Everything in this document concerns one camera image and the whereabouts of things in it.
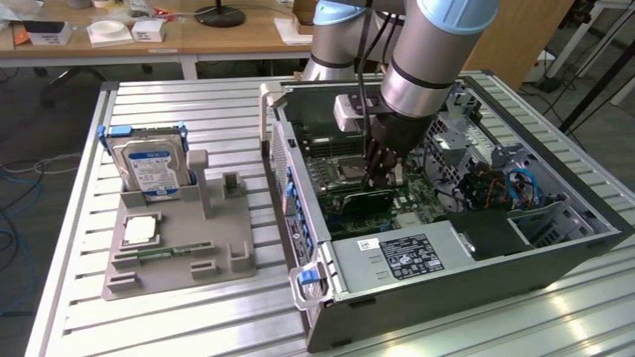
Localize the white square dish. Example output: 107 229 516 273
87 20 136 48

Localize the CPU socket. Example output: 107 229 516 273
335 155 371 186

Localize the black office chair base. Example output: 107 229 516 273
33 63 108 109

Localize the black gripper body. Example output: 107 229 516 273
369 112 439 158

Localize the silver drive cage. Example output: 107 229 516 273
420 89 500 211

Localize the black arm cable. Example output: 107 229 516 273
355 0 403 129

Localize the wooden desk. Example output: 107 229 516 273
0 0 452 81

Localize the grey power supply unit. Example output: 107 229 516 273
329 221 478 295

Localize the hard disk in blue caddy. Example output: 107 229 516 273
96 120 192 204

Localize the green RAM stick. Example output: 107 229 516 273
136 243 205 260

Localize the silver CPU chip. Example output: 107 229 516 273
121 217 159 245

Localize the wooden cabinet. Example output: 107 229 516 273
460 0 578 91

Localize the white box with black top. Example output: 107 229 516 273
21 20 73 47

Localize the blue disk wire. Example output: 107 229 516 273
504 168 543 210

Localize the grey parts rack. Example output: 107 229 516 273
100 148 257 302

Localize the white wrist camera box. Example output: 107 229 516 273
332 94 385 132

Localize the white paper stack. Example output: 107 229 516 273
273 16 316 46

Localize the beige card retention latch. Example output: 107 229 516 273
259 82 285 144

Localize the black open PC case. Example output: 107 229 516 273
260 76 635 353

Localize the plain white box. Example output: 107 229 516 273
129 19 168 43

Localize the green graphics card black cooler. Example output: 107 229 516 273
319 187 398 220

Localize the black stand leg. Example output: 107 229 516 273
558 36 635 135

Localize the white floor cable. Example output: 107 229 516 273
0 151 81 176

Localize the black lamp base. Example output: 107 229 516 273
193 0 247 28

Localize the green motherboard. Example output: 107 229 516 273
296 126 447 241

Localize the blue floor cable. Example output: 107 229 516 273
0 163 47 318

